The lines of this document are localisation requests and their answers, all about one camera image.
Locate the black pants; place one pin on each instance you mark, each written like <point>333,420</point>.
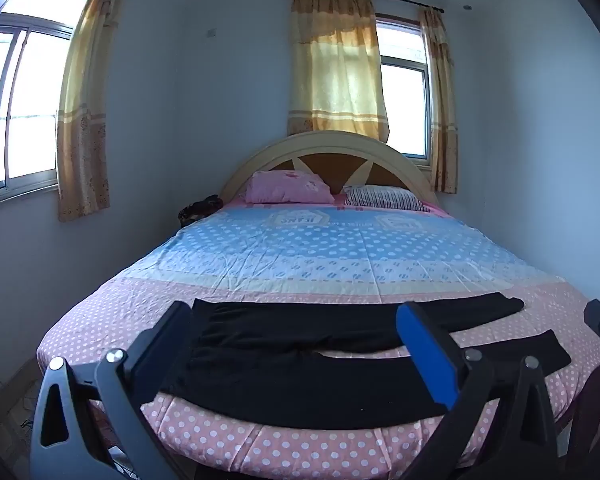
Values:
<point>305,360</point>

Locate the cream wooden headboard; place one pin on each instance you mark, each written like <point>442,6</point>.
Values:
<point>325,142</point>

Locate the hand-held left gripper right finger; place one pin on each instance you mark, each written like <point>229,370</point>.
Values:
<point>427,355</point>

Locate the large sliding window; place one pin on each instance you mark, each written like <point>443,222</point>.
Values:
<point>25,105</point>

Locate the pink pillow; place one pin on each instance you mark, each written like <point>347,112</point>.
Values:
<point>285,187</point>

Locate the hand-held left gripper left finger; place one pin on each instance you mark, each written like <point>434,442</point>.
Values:
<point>166,334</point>

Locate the dark bag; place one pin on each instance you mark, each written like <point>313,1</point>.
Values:
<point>197,210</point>

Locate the polka dot bed sheet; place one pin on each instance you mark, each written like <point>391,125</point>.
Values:
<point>305,250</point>

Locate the black curtain rod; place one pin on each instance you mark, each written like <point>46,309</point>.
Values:
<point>400,0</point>

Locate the striped pillow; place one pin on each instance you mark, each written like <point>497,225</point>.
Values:
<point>385,197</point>

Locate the yellow patterned curtain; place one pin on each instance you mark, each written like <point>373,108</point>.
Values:
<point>335,70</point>
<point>87,110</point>
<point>442,110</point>

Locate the wall switch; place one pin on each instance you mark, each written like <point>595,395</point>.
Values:
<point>211,32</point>

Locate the small sliding window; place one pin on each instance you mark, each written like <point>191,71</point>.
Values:
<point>405,110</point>

